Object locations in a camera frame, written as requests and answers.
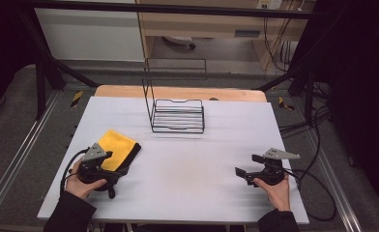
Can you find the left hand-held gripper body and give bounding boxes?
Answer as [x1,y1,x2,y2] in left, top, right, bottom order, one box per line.
[76,142,121,200]

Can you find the bundle of black floor cables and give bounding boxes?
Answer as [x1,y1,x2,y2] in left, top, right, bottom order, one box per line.
[278,81,333,182]

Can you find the left hand-held gripper cable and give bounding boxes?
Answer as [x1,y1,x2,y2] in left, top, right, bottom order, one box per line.
[59,148,91,195]

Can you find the white chair base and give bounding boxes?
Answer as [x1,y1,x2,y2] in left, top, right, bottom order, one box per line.
[162,35,197,50]

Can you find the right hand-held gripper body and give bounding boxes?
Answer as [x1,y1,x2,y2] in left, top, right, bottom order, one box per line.
[246,147,301,188]

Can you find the white power strip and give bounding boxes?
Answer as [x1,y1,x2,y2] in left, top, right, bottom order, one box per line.
[256,0,284,11]

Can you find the aluminium floor rail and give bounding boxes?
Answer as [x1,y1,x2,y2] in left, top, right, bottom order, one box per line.
[306,129,364,232]
[0,91,62,220]

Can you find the white cabinet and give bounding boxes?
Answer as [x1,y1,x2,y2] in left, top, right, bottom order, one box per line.
[34,7,146,63]

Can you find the person's right hand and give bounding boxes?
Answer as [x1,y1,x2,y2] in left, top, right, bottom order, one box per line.
[252,173,292,213]

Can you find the right hand-held gripper cable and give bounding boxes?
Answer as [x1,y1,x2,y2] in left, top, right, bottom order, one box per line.
[285,167,337,222]

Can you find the hand-held gripper cable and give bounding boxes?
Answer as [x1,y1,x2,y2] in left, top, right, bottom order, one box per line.
[59,148,91,195]
[285,167,337,222]

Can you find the person's left hand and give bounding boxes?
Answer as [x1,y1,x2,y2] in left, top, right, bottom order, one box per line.
[64,159,108,200]

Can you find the yellow cloth with black edge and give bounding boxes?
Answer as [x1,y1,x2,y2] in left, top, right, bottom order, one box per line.
[97,129,142,173]

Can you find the hanging cables under desk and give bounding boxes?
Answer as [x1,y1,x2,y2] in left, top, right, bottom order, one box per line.
[262,15,292,73]

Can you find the black wire rack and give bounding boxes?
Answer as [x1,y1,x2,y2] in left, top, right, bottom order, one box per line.
[141,57,208,134]

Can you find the black curtain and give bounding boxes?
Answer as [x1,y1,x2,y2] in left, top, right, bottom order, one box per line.
[293,0,379,220]

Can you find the black metal frame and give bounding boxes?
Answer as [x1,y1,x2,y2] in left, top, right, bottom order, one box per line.
[16,0,351,128]

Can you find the black and yellow tape marker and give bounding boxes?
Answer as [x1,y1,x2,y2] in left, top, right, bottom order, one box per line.
[277,96,296,112]
[70,90,84,108]

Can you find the light wooden desk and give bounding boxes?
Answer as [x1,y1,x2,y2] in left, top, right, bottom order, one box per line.
[135,0,317,71]

